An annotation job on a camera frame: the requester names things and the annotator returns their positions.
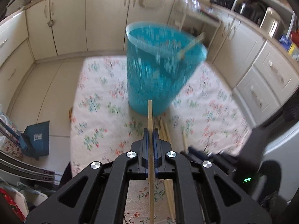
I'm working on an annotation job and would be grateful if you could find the floral white tablecloth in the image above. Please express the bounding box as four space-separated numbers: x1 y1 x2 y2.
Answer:
70 55 253 224

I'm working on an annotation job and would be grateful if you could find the dark blue dustpan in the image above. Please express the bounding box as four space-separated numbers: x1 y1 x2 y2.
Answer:
22 121 50 159

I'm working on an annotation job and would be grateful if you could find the white electric kettle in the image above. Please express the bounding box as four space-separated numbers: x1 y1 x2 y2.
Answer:
260 7 284 39

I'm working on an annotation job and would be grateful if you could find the teal perforated plastic basket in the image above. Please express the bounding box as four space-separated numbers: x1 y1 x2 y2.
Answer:
126 22 207 116

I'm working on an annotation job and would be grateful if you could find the white three-tier storage cart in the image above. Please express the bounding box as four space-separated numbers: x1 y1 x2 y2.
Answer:
168 0 221 43

